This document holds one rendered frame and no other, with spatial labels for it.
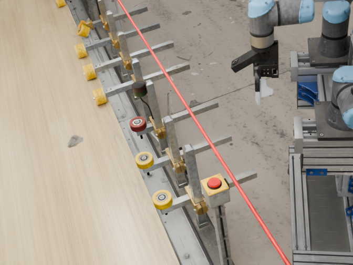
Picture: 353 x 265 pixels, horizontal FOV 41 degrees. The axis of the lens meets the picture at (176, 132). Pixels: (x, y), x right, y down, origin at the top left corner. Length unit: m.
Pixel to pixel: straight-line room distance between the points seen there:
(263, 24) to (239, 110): 2.21
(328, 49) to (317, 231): 0.95
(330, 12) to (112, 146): 1.14
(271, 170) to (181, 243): 1.24
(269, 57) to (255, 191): 1.62
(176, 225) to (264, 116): 1.62
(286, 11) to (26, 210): 1.30
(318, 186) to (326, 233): 0.32
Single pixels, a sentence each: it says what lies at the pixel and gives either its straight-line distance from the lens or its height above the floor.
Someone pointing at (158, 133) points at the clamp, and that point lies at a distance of 2.26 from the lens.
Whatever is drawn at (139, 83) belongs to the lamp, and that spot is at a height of 1.14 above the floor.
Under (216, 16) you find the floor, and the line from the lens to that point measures 4.87.
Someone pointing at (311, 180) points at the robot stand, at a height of 0.21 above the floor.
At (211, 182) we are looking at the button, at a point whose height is 1.23.
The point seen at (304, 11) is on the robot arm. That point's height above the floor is 1.63.
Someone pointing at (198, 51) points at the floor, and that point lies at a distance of 4.37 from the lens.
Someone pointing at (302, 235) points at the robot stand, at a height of 0.23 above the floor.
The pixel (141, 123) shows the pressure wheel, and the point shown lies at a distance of 2.27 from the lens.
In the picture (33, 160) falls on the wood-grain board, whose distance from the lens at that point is 2.29.
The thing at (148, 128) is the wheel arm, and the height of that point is 0.85.
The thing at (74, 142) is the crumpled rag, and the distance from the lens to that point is 2.27.
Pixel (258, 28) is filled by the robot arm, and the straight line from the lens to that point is 1.49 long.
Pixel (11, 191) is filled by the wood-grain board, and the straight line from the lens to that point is 2.21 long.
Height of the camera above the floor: 2.36
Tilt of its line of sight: 42 degrees down
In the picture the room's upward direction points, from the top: 12 degrees counter-clockwise
